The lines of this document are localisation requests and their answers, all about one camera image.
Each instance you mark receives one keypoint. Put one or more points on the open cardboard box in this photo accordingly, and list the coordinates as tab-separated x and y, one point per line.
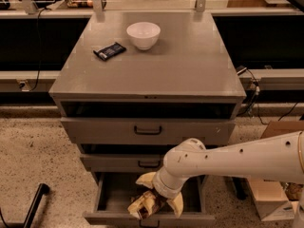
278	200

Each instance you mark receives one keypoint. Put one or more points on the dark blue snack bar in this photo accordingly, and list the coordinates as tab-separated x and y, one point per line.
110	51

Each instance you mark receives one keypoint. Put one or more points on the white ceramic bowl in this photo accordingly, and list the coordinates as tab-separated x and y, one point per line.
143	35

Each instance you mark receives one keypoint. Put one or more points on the grey top drawer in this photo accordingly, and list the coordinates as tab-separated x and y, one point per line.
146	131

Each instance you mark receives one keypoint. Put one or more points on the black metal leg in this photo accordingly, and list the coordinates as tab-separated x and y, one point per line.
42	190
239	189

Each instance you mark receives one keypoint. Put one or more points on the brown chip bag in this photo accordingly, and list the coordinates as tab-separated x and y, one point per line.
146	205

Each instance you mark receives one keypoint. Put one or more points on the grey bottom drawer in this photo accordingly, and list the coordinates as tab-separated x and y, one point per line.
116	190

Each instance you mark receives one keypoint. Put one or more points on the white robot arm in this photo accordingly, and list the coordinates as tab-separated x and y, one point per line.
279	158

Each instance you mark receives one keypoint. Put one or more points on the black metal leg left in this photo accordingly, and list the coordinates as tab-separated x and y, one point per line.
42	190

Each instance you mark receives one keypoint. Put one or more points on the black metal leg right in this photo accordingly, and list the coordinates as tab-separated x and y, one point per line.
239	189

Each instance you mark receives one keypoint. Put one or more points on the grey drawer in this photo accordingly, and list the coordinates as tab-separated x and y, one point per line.
121	162
146	131
116	190

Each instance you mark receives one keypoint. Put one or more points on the grey middle drawer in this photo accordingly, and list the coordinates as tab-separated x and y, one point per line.
121	162

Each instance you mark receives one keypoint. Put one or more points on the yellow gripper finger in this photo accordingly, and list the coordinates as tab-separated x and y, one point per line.
146	180
176	204

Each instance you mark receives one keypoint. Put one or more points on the grey metal drawer cabinet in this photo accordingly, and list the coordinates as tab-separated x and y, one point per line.
186	75

